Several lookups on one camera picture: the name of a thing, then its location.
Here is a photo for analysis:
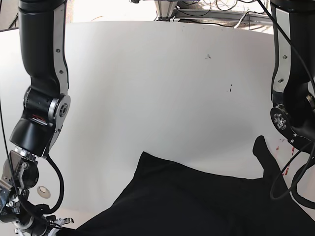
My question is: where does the black t-shirt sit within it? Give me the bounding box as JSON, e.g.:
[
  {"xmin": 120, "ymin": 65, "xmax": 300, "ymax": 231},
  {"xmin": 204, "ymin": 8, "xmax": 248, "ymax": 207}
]
[{"xmin": 60, "ymin": 136, "xmax": 315, "ymax": 236}]

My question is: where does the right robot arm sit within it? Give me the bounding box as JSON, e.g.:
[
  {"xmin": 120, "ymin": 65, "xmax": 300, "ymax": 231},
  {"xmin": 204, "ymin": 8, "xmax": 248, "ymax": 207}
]
[{"xmin": 0, "ymin": 0, "xmax": 73, "ymax": 236}]

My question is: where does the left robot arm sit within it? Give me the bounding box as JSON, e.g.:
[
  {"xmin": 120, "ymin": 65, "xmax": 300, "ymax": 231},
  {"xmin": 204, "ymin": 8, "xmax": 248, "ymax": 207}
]
[{"xmin": 270, "ymin": 0, "xmax": 315, "ymax": 209}]

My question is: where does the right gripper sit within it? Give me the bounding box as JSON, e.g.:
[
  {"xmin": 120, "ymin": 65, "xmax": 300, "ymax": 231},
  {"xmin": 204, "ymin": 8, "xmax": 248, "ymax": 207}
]
[{"xmin": 13, "ymin": 216, "xmax": 74, "ymax": 236}]

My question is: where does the left table grommet hole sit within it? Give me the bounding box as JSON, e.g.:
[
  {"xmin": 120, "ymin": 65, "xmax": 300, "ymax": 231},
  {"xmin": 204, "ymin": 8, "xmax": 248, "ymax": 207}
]
[{"xmin": 37, "ymin": 186, "xmax": 51, "ymax": 199}]

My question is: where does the red tape rectangle marking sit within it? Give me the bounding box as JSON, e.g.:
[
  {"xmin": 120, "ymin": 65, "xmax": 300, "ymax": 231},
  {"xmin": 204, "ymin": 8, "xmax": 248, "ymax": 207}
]
[{"xmin": 275, "ymin": 139, "xmax": 296, "ymax": 170}]

